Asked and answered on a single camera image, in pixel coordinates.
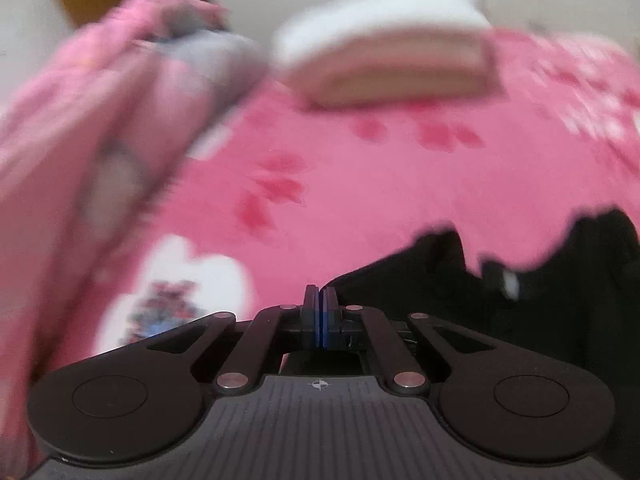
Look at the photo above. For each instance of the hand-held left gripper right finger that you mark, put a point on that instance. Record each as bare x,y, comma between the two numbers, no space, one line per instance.
327,325

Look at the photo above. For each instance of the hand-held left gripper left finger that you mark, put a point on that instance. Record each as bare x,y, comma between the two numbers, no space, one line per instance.
310,320

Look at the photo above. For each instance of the black garment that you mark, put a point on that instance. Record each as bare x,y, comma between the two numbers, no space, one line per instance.
550,320

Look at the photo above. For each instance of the folded white and pink clothes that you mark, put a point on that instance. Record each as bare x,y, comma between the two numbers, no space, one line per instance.
390,40

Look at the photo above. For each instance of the pink floral fleece blanket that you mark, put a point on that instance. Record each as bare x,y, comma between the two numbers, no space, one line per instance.
360,185

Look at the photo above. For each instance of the pink floral quilt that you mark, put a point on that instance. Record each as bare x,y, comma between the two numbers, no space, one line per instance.
75,135

